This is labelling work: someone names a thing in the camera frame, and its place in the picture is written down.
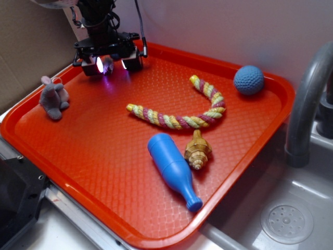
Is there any tan spiral seashell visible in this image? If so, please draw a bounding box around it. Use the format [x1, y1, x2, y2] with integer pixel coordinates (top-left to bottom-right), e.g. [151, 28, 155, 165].
[184, 129, 212, 170]

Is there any grey sink drain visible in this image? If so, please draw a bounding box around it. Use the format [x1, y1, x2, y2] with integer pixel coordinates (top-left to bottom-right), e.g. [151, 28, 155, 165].
[260, 199, 314, 245]

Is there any red plastic tray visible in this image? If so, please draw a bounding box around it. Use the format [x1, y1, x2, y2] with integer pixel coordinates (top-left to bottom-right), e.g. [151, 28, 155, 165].
[1, 43, 295, 249]

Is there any blue dimpled ball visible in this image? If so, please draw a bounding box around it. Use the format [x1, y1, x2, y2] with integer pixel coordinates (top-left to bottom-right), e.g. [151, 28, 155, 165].
[233, 66, 264, 95]

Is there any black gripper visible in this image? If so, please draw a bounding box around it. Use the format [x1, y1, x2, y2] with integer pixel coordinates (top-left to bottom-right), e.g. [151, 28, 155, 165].
[72, 31, 145, 76]

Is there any black braided cable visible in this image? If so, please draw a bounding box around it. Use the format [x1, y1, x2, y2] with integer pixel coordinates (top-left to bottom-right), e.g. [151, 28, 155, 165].
[134, 0, 148, 58]

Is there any multicolour braided rope toy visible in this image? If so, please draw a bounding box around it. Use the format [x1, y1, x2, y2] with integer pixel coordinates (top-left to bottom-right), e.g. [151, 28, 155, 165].
[126, 75, 226, 130]

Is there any brown cardboard panel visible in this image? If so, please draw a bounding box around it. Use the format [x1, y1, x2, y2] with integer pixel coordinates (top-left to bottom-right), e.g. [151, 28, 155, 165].
[1, 1, 76, 113]

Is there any blue plastic bottle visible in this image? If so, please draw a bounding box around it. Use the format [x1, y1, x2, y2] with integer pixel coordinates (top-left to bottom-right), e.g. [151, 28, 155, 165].
[147, 133, 203, 213]

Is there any black metal bracket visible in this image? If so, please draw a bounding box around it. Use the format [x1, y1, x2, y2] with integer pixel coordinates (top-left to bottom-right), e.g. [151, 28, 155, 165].
[1, 158, 47, 249]

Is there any brown wood chip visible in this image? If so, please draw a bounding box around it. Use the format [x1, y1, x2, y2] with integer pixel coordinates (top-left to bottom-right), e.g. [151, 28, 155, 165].
[103, 57, 114, 76]

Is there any grey sink faucet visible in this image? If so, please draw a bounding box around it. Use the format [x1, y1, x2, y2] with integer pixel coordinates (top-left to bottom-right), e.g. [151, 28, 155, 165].
[285, 42, 332, 168]

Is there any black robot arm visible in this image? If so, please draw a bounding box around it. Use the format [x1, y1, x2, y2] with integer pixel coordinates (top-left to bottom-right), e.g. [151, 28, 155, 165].
[34, 1, 148, 76]

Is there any grey plush bunny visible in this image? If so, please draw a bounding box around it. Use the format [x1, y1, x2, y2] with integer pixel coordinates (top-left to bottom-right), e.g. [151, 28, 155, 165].
[39, 76, 70, 121]

